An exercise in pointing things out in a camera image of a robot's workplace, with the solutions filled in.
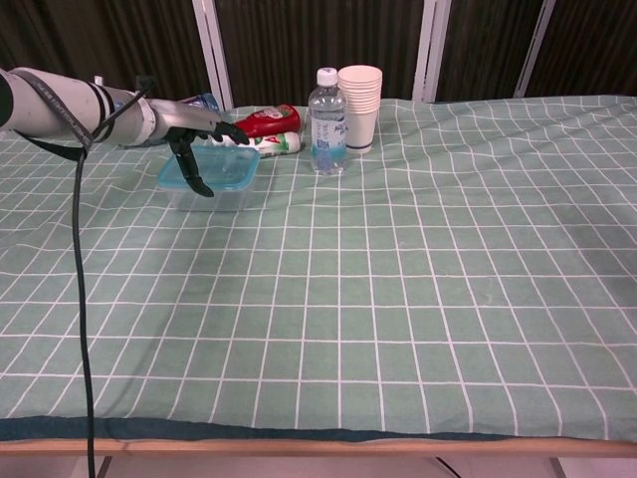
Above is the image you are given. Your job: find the green checked tablecloth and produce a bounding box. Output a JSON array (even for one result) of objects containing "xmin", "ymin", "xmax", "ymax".
[{"xmin": 0, "ymin": 94, "xmax": 637, "ymax": 444}]

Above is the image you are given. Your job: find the small white green bottle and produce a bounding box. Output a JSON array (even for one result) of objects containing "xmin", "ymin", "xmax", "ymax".
[{"xmin": 211, "ymin": 130, "xmax": 304, "ymax": 160}]

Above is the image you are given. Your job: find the red ketchup squeeze bottle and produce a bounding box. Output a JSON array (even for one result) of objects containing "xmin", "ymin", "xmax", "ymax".
[{"xmin": 231, "ymin": 103, "xmax": 304, "ymax": 138}]

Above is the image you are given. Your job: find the blue translucent plastic lid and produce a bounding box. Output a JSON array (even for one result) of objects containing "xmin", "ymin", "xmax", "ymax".
[{"xmin": 157, "ymin": 143, "xmax": 261, "ymax": 193}]

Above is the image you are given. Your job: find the clear water bottle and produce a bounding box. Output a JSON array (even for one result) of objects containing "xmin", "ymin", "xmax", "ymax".
[{"xmin": 308, "ymin": 67, "xmax": 348, "ymax": 175}]

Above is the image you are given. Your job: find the stack of white paper cups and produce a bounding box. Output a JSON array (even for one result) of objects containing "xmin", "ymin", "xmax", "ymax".
[{"xmin": 337, "ymin": 64, "xmax": 384, "ymax": 152}]

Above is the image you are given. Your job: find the blue label drink bottle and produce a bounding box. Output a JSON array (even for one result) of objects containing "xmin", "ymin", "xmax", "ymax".
[{"xmin": 121, "ymin": 93, "xmax": 221, "ymax": 149}]

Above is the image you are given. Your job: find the white partition post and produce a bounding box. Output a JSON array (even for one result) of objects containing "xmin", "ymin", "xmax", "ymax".
[
  {"xmin": 411, "ymin": 0, "xmax": 452, "ymax": 104},
  {"xmin": 192, "ymin": 0, "xmax": 235, "ymax": 111},
  {"xmin": 515, "ymin": 0, "xmax": 556, "ymax": 99}
]

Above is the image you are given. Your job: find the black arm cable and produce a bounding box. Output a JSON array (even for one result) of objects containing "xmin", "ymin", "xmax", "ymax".
[{"xmin": 9, "ymin": 69, "xmax": 155, "ymax": 478}]

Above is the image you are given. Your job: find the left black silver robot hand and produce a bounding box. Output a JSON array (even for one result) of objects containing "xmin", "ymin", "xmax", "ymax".
[{"xmin": 147, "ymin": 98, "xmax": 250, "ymax": 198}]

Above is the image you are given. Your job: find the clear plastic container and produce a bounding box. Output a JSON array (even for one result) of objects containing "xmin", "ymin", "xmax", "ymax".
[{"xmin": 166, "ymin": 183, "xmax": 258, "ymax": 214}]

